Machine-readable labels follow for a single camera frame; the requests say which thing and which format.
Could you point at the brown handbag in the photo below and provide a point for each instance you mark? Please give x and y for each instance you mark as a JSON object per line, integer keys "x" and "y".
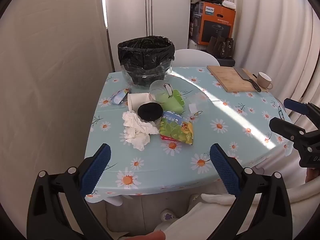
{"x": 221, "y": 47}

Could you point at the black lid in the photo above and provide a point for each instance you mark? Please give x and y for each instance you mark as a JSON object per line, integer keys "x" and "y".
{"x": 149, "y": 111}

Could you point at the orange cardboard box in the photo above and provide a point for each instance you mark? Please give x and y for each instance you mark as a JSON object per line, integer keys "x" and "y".
{"x": 217, "y": 25}

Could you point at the blue white wrapper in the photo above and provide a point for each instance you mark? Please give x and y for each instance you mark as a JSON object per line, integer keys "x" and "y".
{"x": 118, "y": 96}

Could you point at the green plastic container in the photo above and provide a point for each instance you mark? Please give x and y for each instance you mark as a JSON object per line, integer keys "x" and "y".
{"x": 173, "y": 103}

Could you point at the beige mug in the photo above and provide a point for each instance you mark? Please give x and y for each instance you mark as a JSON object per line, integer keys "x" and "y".
{"x": 263, "y": 80}

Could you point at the snowman print paper cup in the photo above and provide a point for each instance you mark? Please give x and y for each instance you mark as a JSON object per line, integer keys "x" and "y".
{"x": 137, "y": 101}

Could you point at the clear plastic cup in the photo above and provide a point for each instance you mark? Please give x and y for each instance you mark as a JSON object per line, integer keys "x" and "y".
{"x": 158, "y": 87}
{"x": 198, "y": 103}

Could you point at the beige curtain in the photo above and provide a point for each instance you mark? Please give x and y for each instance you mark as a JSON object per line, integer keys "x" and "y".
{"x": 50, "y": 80}

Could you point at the person's right forearm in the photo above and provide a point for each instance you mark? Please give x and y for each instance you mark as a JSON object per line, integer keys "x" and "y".
{"x": 312, "y": 175}

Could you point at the bin with black bag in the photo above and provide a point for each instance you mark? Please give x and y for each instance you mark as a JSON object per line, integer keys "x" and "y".
{"x": 145, "y": 47}

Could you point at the cleaver knife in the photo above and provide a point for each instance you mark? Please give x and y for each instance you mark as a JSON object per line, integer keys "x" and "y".
{"x": 243, "y": 75}

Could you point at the white slipper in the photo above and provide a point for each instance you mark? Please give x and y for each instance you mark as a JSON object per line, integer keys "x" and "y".
{"x": 167, "y": 215}

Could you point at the white case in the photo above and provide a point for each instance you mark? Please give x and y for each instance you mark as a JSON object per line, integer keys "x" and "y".
{"x": 229, "y": 5}

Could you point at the person's white clothing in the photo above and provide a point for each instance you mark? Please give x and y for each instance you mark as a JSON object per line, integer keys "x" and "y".
{"x": 200, "y": 220}

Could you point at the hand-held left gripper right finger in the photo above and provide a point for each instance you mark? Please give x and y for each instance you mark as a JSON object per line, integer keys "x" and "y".
{"x": 225, "y": 167}

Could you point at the crumpled white tissue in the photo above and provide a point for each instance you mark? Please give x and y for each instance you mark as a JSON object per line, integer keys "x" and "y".
{"x": 137, "y": 132}

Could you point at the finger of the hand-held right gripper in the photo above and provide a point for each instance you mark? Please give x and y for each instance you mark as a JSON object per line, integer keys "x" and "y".
{"x": 285, "y": 127}
{"x": 296, "y": 105}

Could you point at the white chair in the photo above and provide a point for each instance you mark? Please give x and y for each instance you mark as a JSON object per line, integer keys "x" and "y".
{"x": 195, "y": 57}

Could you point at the clear plastic bin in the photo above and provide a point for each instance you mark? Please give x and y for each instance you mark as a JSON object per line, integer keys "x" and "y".
{"x": 167, "y": 68}

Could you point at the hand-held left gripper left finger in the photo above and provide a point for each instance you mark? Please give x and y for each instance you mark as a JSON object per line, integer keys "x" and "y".
{"x": 96, "y": 167}

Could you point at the white cabinet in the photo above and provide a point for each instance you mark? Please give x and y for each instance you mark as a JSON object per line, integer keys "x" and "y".
{"x": 170, "y": 17}

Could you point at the wooden cutting board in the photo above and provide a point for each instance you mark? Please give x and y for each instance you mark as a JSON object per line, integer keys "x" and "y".
{"x": 225, "y": 78}

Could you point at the white curtain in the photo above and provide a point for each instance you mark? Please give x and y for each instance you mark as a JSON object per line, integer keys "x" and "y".
{"x": 275, "y": 30}

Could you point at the green snack packet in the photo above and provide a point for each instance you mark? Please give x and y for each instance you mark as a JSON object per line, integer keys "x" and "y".
{"x": 175, "y": 130}

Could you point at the person's left hand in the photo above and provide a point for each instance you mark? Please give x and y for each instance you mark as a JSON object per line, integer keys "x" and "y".
{"x": 147, "y": 236}

